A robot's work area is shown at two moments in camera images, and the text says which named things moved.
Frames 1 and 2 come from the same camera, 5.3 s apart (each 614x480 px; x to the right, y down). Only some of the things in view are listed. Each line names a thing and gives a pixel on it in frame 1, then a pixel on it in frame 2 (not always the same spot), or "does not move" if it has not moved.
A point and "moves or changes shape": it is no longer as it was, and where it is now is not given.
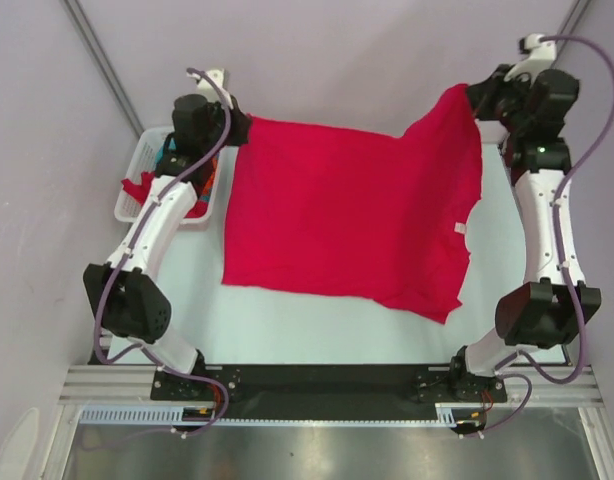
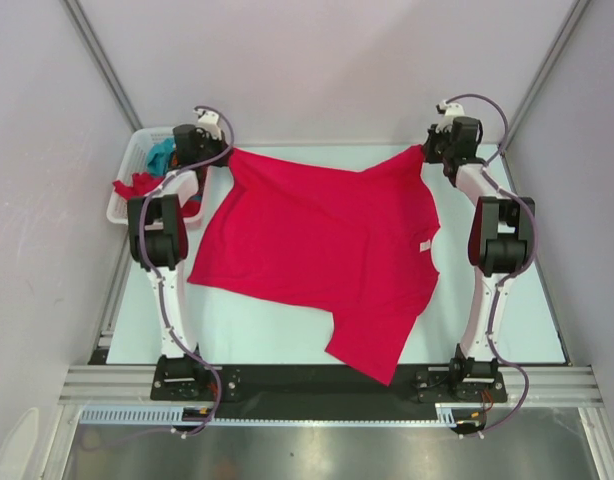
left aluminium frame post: x=90 y=39 does not move
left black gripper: x=240 y=124 → x=219 y=144
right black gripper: x=482 y=94 → x=433 y=137
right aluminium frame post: x=575 y=13 does not move
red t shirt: x=357 y=214 moves or changes shape
